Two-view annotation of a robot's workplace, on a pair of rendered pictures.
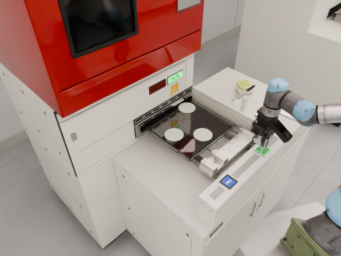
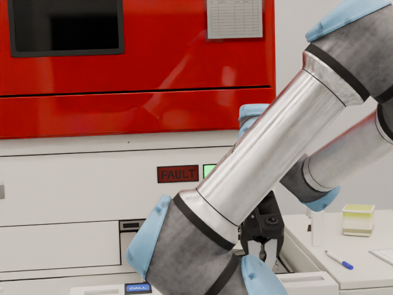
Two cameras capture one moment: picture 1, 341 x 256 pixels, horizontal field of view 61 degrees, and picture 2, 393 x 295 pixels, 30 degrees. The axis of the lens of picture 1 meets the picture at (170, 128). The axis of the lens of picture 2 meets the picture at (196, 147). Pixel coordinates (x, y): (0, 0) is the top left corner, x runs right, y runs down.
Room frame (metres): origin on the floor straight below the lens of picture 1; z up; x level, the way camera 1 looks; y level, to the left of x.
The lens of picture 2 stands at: (-0.31, -1.25, 1.44)
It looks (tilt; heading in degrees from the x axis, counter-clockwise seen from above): 8 degrees down; 39
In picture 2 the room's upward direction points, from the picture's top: 2 degrees counter-clockwise
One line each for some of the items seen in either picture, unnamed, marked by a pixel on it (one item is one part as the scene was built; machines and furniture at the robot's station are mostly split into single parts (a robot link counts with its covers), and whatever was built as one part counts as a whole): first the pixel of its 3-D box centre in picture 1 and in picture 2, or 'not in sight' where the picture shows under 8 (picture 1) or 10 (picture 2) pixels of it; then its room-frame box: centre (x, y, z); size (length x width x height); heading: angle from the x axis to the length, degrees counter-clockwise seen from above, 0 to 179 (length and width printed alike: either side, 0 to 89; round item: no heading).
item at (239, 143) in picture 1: (228, 152); not in sight; (1.00, -0.29, 0.87); 0.36 x 0.08 x 0.03; 135
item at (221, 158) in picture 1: (219, 156); not in sight; (0.95, -0.24, 0.89); 0.08 x 0.03 x 0.03; 45
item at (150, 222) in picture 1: (210, 187); not in sight; (1.12, -0.26, 0.41); 0.97 x 0.64 x 0.82; 135
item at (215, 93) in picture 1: (250, 106); (370, 266); (1.35, -0.47, 0.89); 0.62 x 0.35 x 0.14; 45
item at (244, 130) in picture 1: (247, 132); not in sight; (1.12, -0.41, 0.89); 0.08 x 0.03 x 0.03; 45
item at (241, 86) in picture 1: (244, 88); (358, 220); (1.38, -0.42, 1.00); 0.07 x 0.07 x 0.07; 19
